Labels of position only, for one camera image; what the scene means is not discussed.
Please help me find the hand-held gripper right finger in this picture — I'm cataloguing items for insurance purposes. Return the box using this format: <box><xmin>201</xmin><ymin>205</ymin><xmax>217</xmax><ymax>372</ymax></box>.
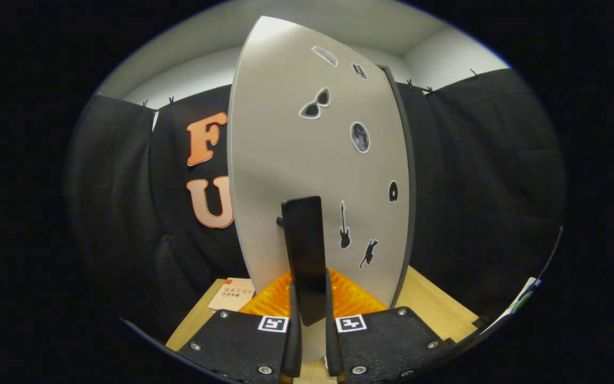
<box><xmin>324</xmin><ymin>268</ymin><xmax>449</xmax><ymax>384</ymax></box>

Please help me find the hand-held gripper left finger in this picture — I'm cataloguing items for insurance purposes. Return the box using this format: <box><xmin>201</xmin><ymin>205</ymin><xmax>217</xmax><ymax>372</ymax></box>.
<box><xmin>176</xmin><ymin>272</ymin><xmax>303</xmax><ymax>384</ymax></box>

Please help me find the beige cover book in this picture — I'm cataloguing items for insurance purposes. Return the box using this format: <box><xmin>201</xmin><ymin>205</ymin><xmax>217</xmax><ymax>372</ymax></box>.
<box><xmin>207</xmin><ymin>277</ymin><xmax>256</xmax><ymax>313</ymax></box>

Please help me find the white board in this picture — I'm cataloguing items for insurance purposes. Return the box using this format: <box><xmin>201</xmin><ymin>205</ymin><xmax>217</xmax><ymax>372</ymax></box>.
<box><xmin>480</xmin><ymin>276</ymin><xmax>543</xmax><ymax>335</ymax></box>

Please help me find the black backdrop cloth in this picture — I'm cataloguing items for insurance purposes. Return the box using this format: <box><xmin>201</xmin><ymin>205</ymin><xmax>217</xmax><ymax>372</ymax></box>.
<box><xmin>64</xmin><ymin>67</ymin><xmax>566</xmax><ymax>342</ymax></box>

